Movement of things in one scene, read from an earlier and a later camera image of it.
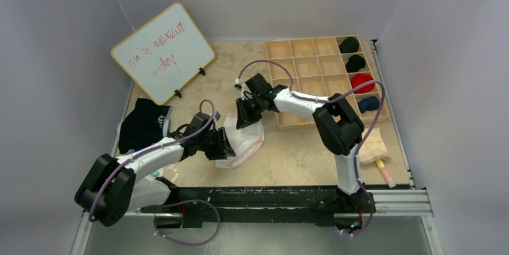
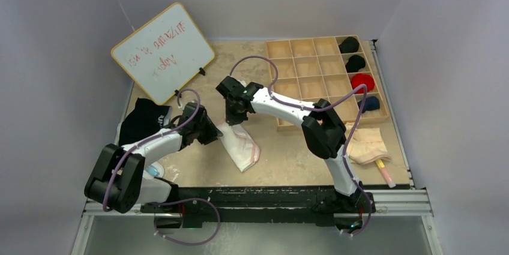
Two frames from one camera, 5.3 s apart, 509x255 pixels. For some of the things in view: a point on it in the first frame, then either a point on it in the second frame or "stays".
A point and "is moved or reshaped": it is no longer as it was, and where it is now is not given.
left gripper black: x=224 y=150 to x=212 y=133
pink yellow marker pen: x=389 y=179 stays
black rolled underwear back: x=350 y=45 stays
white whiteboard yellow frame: x=165 y=53 stays
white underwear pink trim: x=244 y=141 is moved or reshaped
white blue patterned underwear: x=158 y=173 stays
